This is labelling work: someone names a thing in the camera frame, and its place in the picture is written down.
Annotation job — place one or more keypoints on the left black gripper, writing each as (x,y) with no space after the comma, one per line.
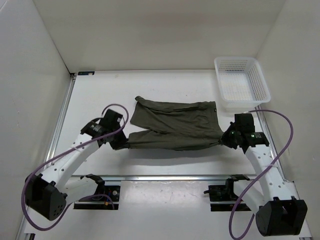
(121,144)

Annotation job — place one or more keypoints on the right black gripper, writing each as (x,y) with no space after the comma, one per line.
(225,140)

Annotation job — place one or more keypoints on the olive green shorts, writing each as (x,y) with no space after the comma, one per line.
(174,126)

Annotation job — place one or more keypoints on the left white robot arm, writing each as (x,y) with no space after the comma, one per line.
(48,191)

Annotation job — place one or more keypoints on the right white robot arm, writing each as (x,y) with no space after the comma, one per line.
(276,211)

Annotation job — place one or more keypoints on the white perforated plastic basket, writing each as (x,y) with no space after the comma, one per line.
(241,83)

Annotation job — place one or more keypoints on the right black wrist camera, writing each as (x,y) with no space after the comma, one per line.
(244,123)

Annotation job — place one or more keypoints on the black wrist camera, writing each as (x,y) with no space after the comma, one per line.
(112,118)
(244,123)

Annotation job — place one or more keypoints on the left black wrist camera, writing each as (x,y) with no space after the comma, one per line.
(112,118)

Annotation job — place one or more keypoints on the aluminium front rail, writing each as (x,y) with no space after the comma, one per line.
(165,178)

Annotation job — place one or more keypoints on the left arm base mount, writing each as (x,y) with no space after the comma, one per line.
(108,199)

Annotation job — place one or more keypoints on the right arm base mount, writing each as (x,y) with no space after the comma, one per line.
(222,197)

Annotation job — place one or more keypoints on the aluminium frame rail left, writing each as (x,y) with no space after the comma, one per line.
(21,235)

